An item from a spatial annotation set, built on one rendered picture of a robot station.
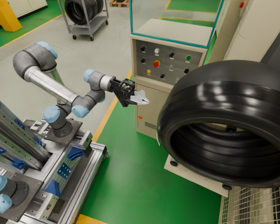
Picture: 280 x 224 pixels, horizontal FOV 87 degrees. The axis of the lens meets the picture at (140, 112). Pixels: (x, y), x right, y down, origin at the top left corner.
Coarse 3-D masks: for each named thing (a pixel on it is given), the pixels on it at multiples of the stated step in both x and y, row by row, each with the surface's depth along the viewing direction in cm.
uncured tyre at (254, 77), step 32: (224, 64) 53; (256, 64) 49; (192, 96) 49; (224, 96) 43; (256, 96) 40; (160, 128) 64; (192, 128) 92; (256, 128) 41; (192, 160) 83; (224, 160) 81; (256, 160) 72
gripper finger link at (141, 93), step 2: (140, 90) 71; (142, 90) 71; (134, 92) 74; (136, 92) 74; (138, 92) 73; (140, 92) 72; (142, 92) 72; (136, 94) 75; (138, 94) 74; (140, 94) 73; (142, 94) 72; (144, 94) 72; (142, 96) 73; (144, 96) 72; (142, 98) 73; (144, 98) 73; (146, 98) 74; (142, 100) 74; (144, 100) 73; (146, 100) 73; (148, 102) 72
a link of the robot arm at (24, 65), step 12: (24, 60) 74; (24, 72) 73; (36, 72) 74; (36, 84) 75; (48, 84) 74; (60, 84) 76; (60, 96) 74; (72, 96) 75; (84, 96) 78; (72, 108) 73; (84, 108) 74
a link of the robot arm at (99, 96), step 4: (88, 92) 80; (92, 92) 80; (96, 92) 80; (100, 92) 81; (104, 92) 85; (92, 96) 79; (96, 96) 80; (100, 96) 82; (104, 96) 87; (96, 100) 80; (100, 100) 86
